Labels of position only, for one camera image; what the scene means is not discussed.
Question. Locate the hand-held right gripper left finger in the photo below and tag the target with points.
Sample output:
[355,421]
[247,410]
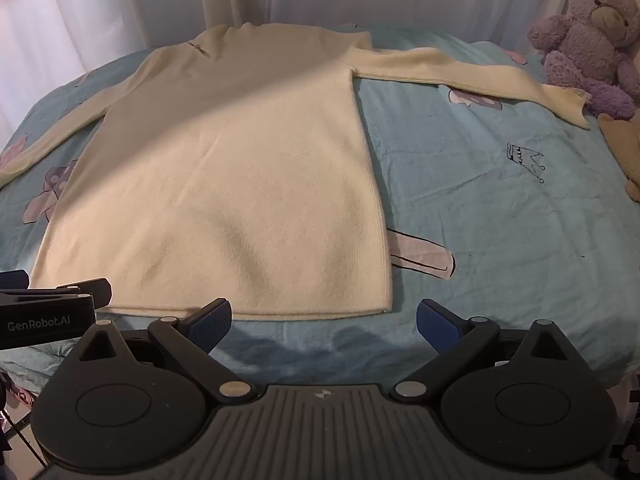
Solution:
[212,324]

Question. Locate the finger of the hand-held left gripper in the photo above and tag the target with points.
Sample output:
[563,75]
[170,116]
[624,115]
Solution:
[12,279]
[97,293]

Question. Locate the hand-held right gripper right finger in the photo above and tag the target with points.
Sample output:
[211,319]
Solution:
[436,324]

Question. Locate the cream knit sweater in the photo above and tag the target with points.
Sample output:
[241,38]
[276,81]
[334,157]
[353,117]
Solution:
[235,175]

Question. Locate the light blue printed bed sheet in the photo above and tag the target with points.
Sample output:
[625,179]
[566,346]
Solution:
[500,200]

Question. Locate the beige plush toy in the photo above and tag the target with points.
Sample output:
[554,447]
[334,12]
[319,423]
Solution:
[622,145]

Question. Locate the white curtain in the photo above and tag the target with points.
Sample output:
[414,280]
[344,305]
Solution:
[150,0]

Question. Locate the purple teddy bear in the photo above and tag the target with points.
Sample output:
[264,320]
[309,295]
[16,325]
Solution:
[585,45]

